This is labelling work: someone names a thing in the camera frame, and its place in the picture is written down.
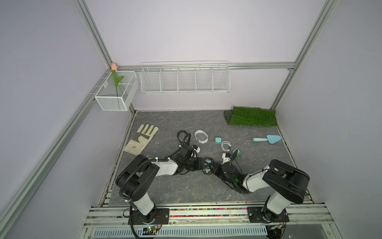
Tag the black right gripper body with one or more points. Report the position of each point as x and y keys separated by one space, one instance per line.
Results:
x=218 y=172

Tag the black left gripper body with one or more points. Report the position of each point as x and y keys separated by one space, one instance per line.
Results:
x=192 y=165

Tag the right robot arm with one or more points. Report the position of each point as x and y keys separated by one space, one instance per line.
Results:
x=289 y=183

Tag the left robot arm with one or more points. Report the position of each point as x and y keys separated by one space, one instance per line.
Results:
x=135 y=180

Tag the green charger block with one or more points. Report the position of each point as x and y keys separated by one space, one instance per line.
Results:
x=237 y=152

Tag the teal charger block far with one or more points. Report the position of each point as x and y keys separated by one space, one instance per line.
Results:
x=218 y=140

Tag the beige gardening glove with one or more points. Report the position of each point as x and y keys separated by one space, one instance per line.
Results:
x=141 y=139

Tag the teal garden trowel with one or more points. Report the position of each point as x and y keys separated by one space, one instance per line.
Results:
x=272 y=139

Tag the green artificial grass mat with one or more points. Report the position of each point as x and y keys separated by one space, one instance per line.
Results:
x=250 y=116

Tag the artificial pink tulip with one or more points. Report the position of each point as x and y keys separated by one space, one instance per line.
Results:
x=117 y=79

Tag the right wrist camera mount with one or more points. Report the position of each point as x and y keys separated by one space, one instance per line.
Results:
x=226 y=157

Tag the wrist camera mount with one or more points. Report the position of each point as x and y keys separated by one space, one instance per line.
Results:
x=226 y=157
x=196 y=149

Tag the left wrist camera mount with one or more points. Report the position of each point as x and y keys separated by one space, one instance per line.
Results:
x=196 y=149

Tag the white wire wall shelf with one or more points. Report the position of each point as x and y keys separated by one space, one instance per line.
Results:
x=185 y=77

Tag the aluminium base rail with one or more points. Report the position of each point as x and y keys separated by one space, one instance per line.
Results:
x=203 y=215

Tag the white mesh wall basket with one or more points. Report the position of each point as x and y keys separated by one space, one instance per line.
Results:
x=106 y=94

